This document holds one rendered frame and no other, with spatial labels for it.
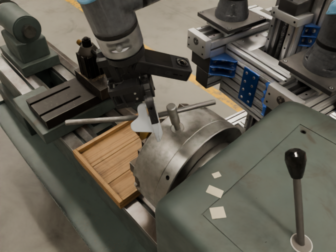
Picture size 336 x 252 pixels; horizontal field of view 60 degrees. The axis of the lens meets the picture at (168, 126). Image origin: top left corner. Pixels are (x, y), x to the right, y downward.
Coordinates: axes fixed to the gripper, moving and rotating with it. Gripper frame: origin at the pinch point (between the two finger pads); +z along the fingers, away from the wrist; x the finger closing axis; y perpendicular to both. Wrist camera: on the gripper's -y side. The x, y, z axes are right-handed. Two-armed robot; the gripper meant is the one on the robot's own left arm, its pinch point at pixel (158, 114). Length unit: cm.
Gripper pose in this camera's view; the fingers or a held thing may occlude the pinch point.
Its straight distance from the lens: 66.7
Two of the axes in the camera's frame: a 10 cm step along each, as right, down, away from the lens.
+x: 1.5, 7.9, -6.0
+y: -9.7, 2.2, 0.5
